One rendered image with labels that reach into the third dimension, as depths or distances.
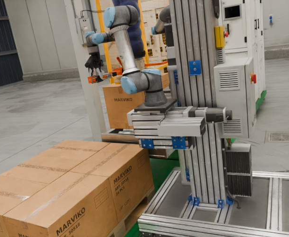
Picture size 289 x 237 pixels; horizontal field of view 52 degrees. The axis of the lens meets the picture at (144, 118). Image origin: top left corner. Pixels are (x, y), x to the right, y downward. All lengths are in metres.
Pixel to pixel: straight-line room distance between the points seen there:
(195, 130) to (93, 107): 2.31
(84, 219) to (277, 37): 9.83
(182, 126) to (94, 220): 0.90
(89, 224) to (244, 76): 1.37
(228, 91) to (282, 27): 9.24
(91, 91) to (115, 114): 1.12
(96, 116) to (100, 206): 1.90
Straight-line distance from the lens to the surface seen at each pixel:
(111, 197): 2.26
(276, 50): 10.98
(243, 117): 1.93
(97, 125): 3.90
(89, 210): 2.08
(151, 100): 1.89
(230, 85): 1.89
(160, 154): 2.67
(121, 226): 2.43
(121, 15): 1.87
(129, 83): 1.79
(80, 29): 3.68
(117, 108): 2.71
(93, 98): 3.81
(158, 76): 1.89
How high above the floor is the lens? 1.50
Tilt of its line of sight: 16 degrees down
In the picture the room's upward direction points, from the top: 9 degrees counter-clockwise
